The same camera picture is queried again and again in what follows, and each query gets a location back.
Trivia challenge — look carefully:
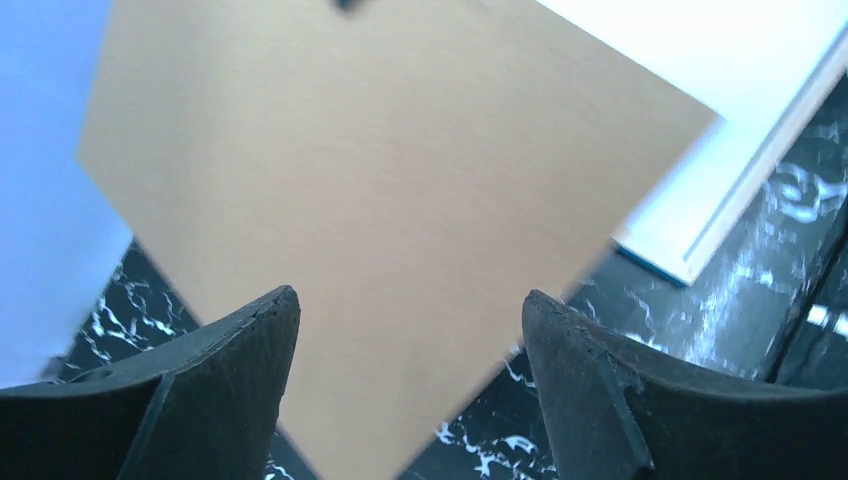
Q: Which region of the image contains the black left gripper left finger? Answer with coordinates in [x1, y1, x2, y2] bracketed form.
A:
[1, 286, 301, 479]

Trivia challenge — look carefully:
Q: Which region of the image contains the blue wooden picture frame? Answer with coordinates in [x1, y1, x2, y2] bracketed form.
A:
[609, 39, 848, 289]

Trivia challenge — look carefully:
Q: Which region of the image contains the brown cardboard backing board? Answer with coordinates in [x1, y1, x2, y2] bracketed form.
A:
[79, 1, 715, 479]

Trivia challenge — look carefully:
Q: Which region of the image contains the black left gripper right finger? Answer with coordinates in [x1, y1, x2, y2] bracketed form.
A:
[522, 290, 847, 480]

